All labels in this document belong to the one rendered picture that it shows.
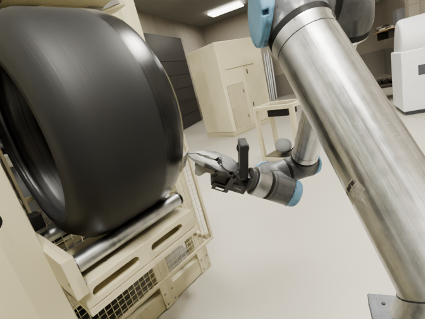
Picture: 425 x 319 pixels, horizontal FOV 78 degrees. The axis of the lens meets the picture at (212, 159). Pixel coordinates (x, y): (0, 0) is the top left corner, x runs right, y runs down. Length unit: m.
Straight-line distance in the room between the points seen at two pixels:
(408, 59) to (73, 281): 4.94
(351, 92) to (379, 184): 0.13
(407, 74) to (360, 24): 4.47
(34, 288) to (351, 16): 0.88
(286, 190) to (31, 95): 0.67
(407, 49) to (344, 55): 4.68
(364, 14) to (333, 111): 0.26
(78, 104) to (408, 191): 0.52
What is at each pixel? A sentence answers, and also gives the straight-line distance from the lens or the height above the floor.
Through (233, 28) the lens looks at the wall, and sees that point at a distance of 12.47.
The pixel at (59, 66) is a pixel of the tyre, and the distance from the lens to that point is 0.57.
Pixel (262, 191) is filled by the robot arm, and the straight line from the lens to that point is 0.78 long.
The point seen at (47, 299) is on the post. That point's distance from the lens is 0.80.
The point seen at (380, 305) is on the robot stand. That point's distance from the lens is 0.86.
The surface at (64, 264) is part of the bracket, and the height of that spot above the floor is 0.94.
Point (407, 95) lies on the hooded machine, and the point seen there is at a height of 0.33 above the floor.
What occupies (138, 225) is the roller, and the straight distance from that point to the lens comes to 0.76.
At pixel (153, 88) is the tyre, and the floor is 1.24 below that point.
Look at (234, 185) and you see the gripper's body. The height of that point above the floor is 0.92.
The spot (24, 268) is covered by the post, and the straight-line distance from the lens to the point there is 0.76.
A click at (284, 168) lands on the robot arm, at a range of 0.94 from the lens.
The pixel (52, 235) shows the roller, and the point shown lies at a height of 0.90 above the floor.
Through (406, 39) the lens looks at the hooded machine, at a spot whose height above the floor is 1.13.
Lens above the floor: 1.22
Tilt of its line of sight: 16 degrees down
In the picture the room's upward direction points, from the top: 15 degrees counter-clockwise
